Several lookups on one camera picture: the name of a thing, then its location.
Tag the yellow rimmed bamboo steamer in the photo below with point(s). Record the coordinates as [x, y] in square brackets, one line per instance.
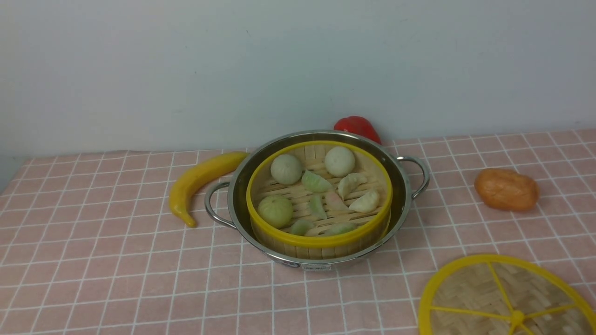
[303, 237]

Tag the yellow rimmed woven steamer lid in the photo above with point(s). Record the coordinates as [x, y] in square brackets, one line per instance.
[501, 295]

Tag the stainless steel pot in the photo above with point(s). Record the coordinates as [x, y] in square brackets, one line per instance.
[226, 203]

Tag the pale green steamed bun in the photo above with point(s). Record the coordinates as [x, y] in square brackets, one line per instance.
[286, 169]

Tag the white steamed bun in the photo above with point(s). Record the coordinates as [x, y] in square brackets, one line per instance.
[339, 161]

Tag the light green dumpling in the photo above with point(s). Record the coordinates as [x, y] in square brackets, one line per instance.
[316, 207]

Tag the greenish steamed bun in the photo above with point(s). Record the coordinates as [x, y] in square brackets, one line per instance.
[276, 210]

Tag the pink dumpling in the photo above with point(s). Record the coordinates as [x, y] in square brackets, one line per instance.
[335, 202]

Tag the white dumpling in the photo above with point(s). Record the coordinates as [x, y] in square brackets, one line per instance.
[350, 182]

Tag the red bell pepper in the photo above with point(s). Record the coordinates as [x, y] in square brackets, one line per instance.
[359, 126]

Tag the yellow plastic banana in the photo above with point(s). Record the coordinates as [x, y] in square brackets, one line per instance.
[195, 178]

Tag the pale green dumpling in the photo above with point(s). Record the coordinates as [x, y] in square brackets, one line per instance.
[340, 228]

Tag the cream dumpling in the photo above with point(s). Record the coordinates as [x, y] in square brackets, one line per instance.
[366, 203]

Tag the orange-brown potato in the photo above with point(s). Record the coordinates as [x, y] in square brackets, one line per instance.
[507, 190]

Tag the pink checkered tablecloth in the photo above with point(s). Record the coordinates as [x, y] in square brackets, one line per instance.
[88, 245]

